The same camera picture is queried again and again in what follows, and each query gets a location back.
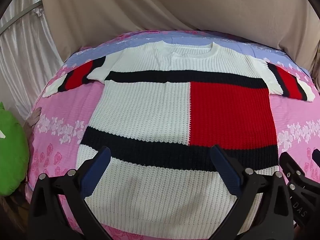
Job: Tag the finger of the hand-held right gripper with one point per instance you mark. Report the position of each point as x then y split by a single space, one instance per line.
291 166
316 154

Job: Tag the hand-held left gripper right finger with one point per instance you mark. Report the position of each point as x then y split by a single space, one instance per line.
226 172

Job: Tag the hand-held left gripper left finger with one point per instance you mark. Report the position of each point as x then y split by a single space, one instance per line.
96 170

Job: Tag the white red black knit sweater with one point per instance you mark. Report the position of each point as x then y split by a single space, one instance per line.
150 110

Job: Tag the pink floral bedsheet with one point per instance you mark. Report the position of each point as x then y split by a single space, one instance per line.
62 115

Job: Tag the green plush pillow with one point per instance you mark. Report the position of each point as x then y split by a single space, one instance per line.
12 150

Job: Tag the white satin curtain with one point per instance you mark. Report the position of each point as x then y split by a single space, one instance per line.
27 62

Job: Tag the grey metal rod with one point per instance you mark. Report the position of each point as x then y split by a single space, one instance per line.
22 13

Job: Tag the beige draped cloth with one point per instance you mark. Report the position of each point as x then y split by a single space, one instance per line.
175 5

